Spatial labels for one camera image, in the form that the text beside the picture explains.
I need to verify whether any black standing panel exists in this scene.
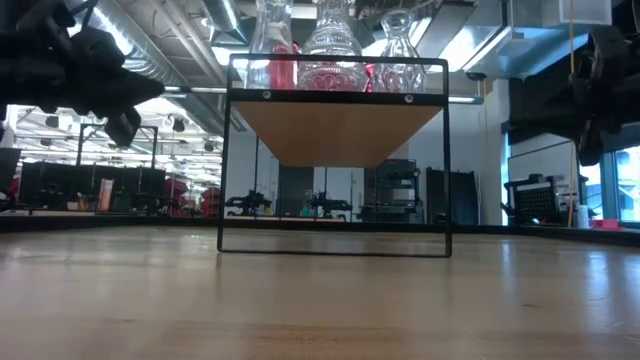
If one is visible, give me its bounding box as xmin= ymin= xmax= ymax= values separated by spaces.
xmin=425 ymin=167 xmax=480 ymax=226

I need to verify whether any black equipment rack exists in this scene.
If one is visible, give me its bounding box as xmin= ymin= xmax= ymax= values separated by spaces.
xmin=359 ymin=158 xmax=424 ymax=224

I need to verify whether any red tool cart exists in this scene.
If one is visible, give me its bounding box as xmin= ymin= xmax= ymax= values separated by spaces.
xmin=200 ymin=185 xmax=222 ymax=219
xmin=162 ymin=177 xmax=191 ymax=218

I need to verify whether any clear glass wide vase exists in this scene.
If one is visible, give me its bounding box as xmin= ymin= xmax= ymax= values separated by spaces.
xmin=297 ymin=0 xmax=370 ymax=93

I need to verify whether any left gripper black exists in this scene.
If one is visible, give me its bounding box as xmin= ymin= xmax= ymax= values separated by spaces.
xmin=0 ymin=0 xmax=166 ymax=119

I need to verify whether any black overhead gantry frame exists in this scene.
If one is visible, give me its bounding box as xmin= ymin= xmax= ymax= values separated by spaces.
xmin=75 ymin=122 xmax=159 ymax=167

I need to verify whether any black table edge rail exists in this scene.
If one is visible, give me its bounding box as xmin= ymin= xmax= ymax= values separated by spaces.
xmin=132 ymin=214 xmax=501 ymax=236

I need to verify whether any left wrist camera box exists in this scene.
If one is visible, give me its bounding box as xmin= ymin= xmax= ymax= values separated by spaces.
xmin=103 ymin=106 xmax=143 ymax=149

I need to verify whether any peach paper bag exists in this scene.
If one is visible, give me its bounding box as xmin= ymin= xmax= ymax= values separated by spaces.
xmin=97 ymin=178 xmax=116 ymax=213

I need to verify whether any long ceiling light strip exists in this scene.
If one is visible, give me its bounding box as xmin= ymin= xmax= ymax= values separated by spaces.
xmin=164 ymin=85 xmax=229 ymax=96

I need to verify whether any wooden shelf black metal frame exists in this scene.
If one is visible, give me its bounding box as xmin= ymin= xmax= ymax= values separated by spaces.
xmin=216 ymin=53 xmax=454 ymax=259

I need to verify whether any clear glass tall vase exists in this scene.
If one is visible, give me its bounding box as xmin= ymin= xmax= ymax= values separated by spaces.
xmin=245 ymin=0 xmax=299 ymax=92

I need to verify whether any black desk row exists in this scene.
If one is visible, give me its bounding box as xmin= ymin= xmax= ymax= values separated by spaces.
xmin=19 ymin=160 xmax=167 ymax=214

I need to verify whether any clear glass small vase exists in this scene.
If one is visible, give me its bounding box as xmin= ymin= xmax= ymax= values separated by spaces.
xmin=370 ymin=7 xmax=430 ymax=95

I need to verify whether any window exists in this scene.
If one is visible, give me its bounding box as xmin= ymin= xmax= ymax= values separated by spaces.
xmin=578 ymin=144 xmax=640 ymax=223

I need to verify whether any red glass bottle vase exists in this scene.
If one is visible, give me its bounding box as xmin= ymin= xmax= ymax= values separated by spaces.
xmin=269 ymin=41 xmax=301 ymax=91

